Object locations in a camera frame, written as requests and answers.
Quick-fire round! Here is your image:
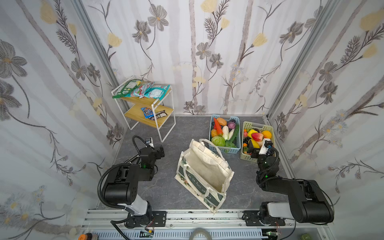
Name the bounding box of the yellow banana toy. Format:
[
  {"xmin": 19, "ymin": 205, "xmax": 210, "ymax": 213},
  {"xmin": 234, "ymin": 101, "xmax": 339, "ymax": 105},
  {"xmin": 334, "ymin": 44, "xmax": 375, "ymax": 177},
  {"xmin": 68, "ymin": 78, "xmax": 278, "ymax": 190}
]
[{"xmin": 249, "ymin": 139, "xmax": 260, "ymax": 149}]

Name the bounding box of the cream canvas grocery bag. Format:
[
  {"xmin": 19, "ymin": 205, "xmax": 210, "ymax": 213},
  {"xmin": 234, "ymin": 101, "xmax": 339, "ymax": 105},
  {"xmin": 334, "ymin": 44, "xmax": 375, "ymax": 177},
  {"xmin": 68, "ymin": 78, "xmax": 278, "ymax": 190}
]
[{"xmin": 175, "ymin": 139, "xmax": 235, "ymax": 214}]

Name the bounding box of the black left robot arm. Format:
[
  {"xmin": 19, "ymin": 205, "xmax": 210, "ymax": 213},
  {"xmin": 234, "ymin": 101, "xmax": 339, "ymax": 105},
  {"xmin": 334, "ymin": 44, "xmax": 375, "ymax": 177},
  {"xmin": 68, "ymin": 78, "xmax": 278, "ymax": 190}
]
[{"xmin": 97, "ymin": 135, "xmax": 165, "ymax": 230}]

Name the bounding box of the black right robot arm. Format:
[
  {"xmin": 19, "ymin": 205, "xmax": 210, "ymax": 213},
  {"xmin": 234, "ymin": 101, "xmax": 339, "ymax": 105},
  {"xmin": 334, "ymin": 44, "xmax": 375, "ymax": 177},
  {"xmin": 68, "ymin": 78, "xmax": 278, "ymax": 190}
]
[{"xmin": 246, "ymin": 139, "xmax": 335, "ymax": 226}]

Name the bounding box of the orange fruit toy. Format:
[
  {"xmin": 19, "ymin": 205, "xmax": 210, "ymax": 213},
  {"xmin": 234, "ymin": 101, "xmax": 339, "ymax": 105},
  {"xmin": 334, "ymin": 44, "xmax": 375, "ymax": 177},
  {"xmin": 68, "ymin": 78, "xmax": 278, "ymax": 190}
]
[{"xmin": 262, "ymin": 131, "xmax": 273, "ymax": 140}]

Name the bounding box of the green plastic fruit basket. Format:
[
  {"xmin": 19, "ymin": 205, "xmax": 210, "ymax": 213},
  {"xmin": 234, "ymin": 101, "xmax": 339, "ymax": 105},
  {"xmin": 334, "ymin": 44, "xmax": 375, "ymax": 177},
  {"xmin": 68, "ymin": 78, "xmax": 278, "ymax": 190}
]
[{"xmin": 240, "ymin": 121, "xmax": 275, "ymax": 163}]

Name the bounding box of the yellow citron toy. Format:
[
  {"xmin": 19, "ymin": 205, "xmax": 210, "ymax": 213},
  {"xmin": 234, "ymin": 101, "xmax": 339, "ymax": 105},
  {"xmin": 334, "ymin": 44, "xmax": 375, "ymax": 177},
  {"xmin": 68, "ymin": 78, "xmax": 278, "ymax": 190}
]
[{"xmin": 247, "ymin": 129, "xmax": 258, "ymax": 138}]

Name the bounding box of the green cucumber toy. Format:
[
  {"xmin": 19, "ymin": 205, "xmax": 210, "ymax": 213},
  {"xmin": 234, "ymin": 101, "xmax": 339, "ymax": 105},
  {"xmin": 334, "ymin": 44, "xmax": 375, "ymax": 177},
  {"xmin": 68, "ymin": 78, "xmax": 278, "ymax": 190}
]
[{"xmin": 229, "ymin": 125, "xmax": 240, "ymax": 143}]

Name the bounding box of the purple onion toy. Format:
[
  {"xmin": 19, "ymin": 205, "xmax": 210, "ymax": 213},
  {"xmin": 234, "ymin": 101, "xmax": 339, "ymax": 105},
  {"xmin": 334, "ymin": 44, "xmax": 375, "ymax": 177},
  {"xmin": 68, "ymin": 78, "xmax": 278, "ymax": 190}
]
[{"xmin": 227, "ymin": 120, "xmax": 236, "ymax": 130}]

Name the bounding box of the blue candy bar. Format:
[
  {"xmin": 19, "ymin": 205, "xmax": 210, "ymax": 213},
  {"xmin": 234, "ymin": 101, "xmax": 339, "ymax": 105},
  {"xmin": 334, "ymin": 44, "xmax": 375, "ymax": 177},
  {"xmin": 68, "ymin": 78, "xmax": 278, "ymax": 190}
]
[{"xmin": 141, "ymin": 107, "xmax": 154, "ymax": 119}]

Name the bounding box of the blue plastic vegetable basket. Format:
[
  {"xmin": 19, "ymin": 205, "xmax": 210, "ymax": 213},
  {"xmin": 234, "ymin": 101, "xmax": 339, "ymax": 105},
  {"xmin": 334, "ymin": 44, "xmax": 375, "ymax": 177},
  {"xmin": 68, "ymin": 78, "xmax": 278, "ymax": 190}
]
[{"xmin": 209, "ymin": 115, "xmax": 243, "ymax": 154}]

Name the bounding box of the dark brown candy bar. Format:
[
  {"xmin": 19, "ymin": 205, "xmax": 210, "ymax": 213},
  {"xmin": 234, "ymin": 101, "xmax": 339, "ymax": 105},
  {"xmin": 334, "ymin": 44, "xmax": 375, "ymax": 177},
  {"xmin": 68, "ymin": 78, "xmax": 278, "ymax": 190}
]
[{"xmin": 149, "ymin": 111, "xmax": 168, "ymax": 121}]

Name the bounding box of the green cabbage toy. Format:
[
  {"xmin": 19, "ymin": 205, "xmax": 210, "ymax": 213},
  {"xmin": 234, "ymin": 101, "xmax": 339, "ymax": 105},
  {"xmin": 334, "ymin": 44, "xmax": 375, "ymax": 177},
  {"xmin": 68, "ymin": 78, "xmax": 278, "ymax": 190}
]
[{"xmin": 211, "ymin": 136, "xmax": 226, "ymax": 147}]

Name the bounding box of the brown potato toy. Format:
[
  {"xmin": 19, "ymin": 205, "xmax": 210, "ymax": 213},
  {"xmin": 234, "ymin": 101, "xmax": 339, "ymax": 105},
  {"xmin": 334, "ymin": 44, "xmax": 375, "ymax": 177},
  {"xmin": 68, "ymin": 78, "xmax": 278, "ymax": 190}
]
[{"xmin": 216, "ymin": 118, "xmax": 227, "ymax": 126}]

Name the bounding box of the orange bell pepper toy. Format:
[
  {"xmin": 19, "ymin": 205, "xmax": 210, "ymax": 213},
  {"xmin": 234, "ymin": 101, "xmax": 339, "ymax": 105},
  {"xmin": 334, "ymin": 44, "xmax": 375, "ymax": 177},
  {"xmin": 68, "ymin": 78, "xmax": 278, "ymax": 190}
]
[{"xmin": 211, "ymin": 129, "xmax": 219, "ymax": 138}]

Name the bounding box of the red teal snack packet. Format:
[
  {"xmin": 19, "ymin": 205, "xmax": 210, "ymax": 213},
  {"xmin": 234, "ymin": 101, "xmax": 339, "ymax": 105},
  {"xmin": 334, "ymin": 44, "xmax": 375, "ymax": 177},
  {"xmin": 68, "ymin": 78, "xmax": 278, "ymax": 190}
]
[{"xmin": 131, "ymin": 82, "xmax": 154, "ymax": 98}]

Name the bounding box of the green snack packet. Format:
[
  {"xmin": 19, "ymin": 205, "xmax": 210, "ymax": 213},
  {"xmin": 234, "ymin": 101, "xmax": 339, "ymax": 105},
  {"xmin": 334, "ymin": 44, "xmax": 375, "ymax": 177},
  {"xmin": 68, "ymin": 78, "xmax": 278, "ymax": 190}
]
[{"xmin": 113, "ymin": 79, "xmax": 142, "ymax": 99}]

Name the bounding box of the white wire two-tier shelf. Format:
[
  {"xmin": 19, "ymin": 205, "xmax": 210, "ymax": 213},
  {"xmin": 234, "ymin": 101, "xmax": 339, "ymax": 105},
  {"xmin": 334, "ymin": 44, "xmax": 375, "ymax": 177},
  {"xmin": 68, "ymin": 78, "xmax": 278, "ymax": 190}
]
[{"xmin": 114, "ymin": 86, "xmax": 176, "ymax": 143}]

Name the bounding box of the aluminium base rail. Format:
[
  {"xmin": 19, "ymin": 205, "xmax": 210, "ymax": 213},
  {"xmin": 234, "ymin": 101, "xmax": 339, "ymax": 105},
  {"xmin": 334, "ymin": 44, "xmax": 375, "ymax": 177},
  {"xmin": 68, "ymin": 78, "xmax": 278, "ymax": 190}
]
[{"xmin": 80, "ymin": 209, "xmax": 334, "ymax": 240}]

